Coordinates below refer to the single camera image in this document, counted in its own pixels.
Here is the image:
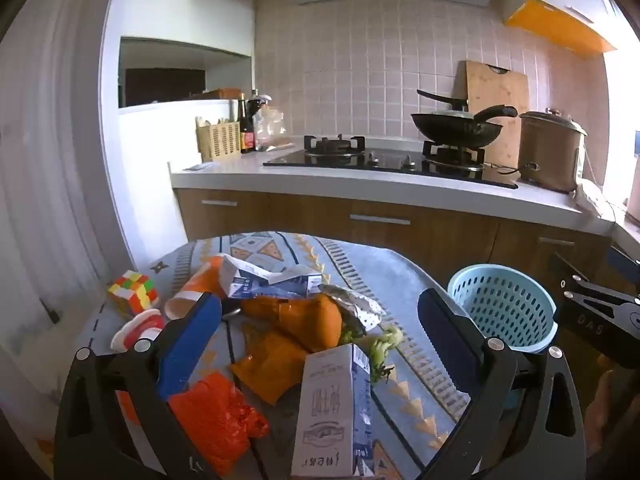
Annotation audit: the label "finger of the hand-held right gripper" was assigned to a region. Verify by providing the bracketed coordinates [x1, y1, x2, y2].
[550, 252, 640, 312]

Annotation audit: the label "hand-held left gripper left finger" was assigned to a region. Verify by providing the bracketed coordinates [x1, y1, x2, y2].
[55, 292, 223, 480]

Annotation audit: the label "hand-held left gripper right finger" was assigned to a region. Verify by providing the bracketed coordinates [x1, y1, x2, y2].
[417, 288, 587, 480]

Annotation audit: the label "light blue plastic basket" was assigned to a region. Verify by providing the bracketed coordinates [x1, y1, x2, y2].
[447, 262, 559, 357]

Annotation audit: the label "orange snack packet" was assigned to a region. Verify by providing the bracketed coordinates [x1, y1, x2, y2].
[240, 293, 346, 354]

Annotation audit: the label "white milk carton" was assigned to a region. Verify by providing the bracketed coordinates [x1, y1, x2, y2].
[290, 343, 376, 479]

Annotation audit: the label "person's right hand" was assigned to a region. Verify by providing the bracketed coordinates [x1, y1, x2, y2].
[590, 369, 640, 461]

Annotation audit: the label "red and white paper cup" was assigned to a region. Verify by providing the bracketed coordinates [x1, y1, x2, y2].
[110, 309, 166, 354]

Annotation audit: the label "patterned blue tablecloth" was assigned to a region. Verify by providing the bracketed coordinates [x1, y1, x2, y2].
[65, 231, 506, 480]

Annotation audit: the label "orange paper cup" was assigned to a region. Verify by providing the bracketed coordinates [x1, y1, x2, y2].
[164, 255, 229, 322]

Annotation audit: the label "green vegetable scraps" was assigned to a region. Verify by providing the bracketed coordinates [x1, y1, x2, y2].
[340, 322, 404, 384]

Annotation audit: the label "red orange plastic bag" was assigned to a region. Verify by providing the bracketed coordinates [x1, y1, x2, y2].
[167, 370, 271, 477]

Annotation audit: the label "colourful puzzle cube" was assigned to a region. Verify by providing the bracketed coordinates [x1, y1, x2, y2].
[106, 270, 160, 319]

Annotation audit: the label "crushed blue white carton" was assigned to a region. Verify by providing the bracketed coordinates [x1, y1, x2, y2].
[218, 253, 324, 302]

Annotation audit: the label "white crumpled cloth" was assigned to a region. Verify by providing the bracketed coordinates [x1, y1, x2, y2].
[574, 179, 617, 218]

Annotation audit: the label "silver foil wrapper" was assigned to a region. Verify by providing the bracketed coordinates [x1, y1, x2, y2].
[318, 283, 389, 332]

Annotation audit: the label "wooden kitchen cabinets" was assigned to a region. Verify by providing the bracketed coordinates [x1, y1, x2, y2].
[172, 187, 614, 291]

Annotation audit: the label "brown rice cooker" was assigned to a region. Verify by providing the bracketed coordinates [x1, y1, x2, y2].
[517, 107, 588, 195]

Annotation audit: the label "black burner grate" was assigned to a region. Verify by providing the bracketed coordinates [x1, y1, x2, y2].
[303, 134, 367, 157]
[422, 140, 487, 170]

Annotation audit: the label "black glass gas hob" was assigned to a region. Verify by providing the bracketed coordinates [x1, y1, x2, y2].
[262, 135, 519, 190]

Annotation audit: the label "black wok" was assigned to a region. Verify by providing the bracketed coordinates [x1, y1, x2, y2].
[410, 104, 519, 150]

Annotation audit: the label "white kitchen countertop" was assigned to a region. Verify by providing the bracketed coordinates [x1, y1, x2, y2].
[168, 135, 640, 246]

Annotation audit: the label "wooden cutting board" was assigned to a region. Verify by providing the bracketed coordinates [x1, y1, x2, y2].
[453, 60, 530, 169]

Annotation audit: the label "beige slotted utensil basket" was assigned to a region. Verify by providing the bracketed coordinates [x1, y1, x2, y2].
[195, 116, 244, 163]

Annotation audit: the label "dark sauce bottle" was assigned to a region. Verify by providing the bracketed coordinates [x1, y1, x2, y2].
[238, 93, 256, 154]

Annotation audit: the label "clear plastic bag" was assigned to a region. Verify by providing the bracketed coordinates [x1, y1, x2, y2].
[251, 102, 296, 153]

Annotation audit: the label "clear bottle with dark cap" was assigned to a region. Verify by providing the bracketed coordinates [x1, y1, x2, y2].
[247, 90, 266, 152]

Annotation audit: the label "black pan with long handle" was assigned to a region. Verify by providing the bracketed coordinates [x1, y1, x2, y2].
[416, 89, 470, 113]

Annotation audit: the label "orange wall cabinet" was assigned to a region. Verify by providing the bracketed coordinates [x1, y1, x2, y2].
[502, 0, 619, 57]

